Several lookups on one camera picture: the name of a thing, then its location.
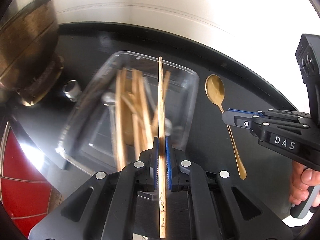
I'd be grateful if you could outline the gold metal spoon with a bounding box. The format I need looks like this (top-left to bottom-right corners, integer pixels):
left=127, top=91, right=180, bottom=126
left=205, top=74, right=247, bottom=180

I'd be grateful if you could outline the decorated wooden chopstick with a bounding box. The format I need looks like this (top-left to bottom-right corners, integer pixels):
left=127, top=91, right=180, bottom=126
left=158, top=56, right=167, bottom=239

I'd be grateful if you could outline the silver metal spoon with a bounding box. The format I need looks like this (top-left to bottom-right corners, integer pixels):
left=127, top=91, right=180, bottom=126
left=143, top=77, right=184, bottom=137
left=101, top=92, right=117, bottom=156

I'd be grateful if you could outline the translucent amber plastic spoon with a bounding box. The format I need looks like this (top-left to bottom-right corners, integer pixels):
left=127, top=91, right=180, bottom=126
left=122, top=92, right=134, bottom=146

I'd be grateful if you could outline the person's right hand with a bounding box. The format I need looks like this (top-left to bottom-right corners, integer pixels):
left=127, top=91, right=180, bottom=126
left=289, top=161, right=320, bottom=205

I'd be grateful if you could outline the clear plastic tray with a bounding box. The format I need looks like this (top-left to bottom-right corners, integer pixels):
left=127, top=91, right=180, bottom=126
left=56, top=51, right=199, bottom=175

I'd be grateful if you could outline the silver stove knob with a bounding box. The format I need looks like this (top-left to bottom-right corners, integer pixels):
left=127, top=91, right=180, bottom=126
left=62, top=80, right=82, bottom=102

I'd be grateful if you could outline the gas stove burner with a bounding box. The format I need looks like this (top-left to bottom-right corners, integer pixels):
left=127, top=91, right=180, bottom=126
left=17, top=54, right=64, bottom=107

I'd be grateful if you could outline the black camera module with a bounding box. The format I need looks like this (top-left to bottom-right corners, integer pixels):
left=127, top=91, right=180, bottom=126
left=295, top=34, right=320, bottom=126

